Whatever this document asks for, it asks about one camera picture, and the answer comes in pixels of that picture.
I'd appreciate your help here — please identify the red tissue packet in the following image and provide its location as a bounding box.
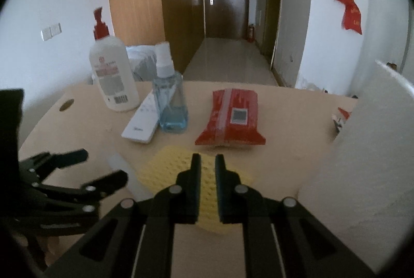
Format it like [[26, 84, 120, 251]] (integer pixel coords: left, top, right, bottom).
[[194, 88, 267, 147]]

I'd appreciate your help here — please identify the white foam roll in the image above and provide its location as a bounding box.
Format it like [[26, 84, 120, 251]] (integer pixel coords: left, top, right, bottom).
[[297, 59, 414, 276]]

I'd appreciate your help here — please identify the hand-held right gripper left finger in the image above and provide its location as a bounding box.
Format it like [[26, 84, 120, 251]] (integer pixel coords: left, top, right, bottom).
[[45, 153, 203, 278]]

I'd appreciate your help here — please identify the small red hanging bag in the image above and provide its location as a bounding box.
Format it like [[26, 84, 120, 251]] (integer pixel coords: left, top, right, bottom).
[[342, 0, 363, 35]]

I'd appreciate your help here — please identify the dark side door frame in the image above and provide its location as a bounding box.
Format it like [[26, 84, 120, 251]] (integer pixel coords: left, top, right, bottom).
[[261, 0, 283, 69]]

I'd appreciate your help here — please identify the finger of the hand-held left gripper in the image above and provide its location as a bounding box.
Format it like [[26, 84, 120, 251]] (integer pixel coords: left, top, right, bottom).
[[40, 169, 129, 214], [19, 149, 89, 182]]

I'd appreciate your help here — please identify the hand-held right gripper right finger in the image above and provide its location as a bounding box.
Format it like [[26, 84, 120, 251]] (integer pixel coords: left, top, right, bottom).
[[215, 154, 372, 278]]

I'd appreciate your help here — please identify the white lotion bottle red pump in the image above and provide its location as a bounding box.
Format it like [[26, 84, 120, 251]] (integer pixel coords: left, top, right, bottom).
[[88, 6, 141, 113]]

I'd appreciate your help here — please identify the white remote control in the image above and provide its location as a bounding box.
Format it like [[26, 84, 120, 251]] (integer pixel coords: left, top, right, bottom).
[[121, 92, 162, 145]]

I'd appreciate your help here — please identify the yellow mesh cloth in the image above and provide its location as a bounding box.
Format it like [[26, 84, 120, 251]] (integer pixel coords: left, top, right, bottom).
[[137, 145, 255, 235]]

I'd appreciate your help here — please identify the blue spray bottle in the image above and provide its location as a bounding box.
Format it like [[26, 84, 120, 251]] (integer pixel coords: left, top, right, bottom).
[[151, 41, 189, 134]]

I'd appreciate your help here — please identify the small red white packet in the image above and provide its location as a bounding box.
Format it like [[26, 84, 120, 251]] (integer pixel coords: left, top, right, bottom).
[[332, 107, 352, 131]]

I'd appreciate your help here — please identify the dark brown door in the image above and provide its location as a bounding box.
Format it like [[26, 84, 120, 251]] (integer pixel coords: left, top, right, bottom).
[[203, 0, 250, 39]]

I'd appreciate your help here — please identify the white plastic strip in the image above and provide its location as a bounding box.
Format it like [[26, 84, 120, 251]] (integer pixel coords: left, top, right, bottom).
[[105, 150, 153, 201]]

